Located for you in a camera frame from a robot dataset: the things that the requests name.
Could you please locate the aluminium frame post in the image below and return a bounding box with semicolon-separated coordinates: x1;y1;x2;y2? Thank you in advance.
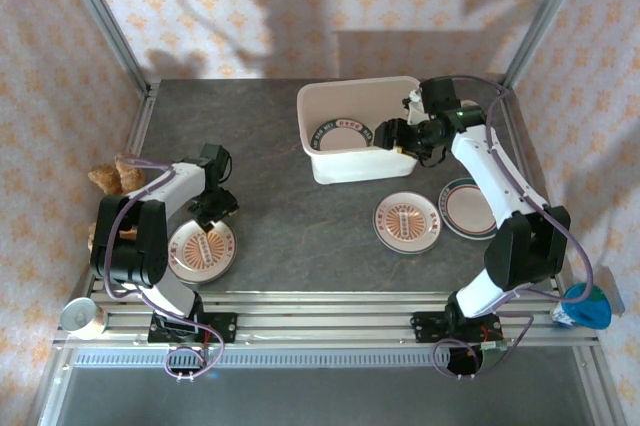
53;0;154;97
498;0;597;93

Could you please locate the blue lidded cup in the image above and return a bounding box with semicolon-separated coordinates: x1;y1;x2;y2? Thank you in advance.
550;282;613;331

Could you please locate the slotted grey cable duct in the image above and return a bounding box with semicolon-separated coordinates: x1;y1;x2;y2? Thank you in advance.
64;348;591;370

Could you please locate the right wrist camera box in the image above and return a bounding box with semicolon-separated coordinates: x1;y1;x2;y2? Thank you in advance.
402;89;426;125

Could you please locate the aluminium front rail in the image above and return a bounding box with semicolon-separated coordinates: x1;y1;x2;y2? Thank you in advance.
52;289;601;347

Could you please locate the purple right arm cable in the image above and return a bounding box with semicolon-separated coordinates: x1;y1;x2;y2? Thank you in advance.
432;75;596;380

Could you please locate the orange sunburst plate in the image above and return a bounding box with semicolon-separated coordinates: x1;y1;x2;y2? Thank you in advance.
373;190;443;255
167;218;238;286

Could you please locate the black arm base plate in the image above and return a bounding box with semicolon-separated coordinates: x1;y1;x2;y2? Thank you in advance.
410;310;501;345
148;312;238;346

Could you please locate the green red ring plate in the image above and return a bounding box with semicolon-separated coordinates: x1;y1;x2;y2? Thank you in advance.
438;178;501;241

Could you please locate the brown teddy bear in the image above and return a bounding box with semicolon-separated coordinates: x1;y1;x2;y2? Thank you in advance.
87;151;147;252

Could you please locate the dark green rim plate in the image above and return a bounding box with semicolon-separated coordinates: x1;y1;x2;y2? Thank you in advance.
308;117;376;154

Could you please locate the white plastic bin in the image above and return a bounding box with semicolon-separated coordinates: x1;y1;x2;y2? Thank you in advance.
296;75;426;185

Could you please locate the grey metal bracket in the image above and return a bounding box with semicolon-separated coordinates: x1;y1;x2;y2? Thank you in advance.
597;265;627;317

